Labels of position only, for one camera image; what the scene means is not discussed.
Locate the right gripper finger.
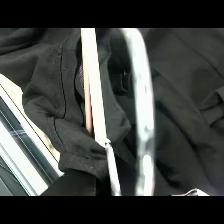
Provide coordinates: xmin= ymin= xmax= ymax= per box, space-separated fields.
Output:
xmin=41 ymin=169 xmax=102 ymax=197

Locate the white clothes hanger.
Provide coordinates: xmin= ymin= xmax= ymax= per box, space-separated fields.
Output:
xmin=79 ymin=27 xmax=157 ymax=197

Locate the black garment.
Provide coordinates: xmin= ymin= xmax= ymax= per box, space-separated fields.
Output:
xmin=0 ymin=27 xmax=224 ymax=197

